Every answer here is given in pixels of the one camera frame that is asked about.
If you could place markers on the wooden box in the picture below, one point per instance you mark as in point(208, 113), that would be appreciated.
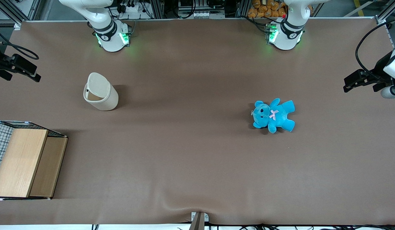
point(22, 159)

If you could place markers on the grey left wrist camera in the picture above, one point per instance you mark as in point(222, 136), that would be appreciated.
point(392, 92)

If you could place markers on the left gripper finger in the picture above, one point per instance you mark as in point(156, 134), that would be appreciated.
point(357, 85)
point(348, 87)

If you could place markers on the orange plush toys pile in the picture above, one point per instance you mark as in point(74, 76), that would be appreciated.
point(267, 8)

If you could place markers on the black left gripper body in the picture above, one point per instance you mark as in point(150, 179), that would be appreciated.
point(375, 78)

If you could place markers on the metal table clamp bracket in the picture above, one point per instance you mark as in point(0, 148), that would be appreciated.
point(199, 220)

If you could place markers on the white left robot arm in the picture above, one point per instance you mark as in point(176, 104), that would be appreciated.
point(288, 32)

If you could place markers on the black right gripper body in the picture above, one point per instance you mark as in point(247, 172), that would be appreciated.
point(2, 65)

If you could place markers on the aluminium frame post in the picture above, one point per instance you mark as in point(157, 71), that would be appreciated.
point(385, 11)
point(9, 12)

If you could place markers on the beige swing-lid trash can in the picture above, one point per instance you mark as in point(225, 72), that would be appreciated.
point(106, 95)

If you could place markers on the blue teddy bear plush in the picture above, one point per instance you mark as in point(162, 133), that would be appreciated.
point(279, 115)

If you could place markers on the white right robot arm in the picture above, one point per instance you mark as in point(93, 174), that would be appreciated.
point(108, 32)

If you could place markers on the white power strip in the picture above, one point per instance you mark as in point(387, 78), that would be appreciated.
point(130, 7)

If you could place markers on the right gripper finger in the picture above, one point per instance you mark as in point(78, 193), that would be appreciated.
point(37, 78)
point(29, 74)

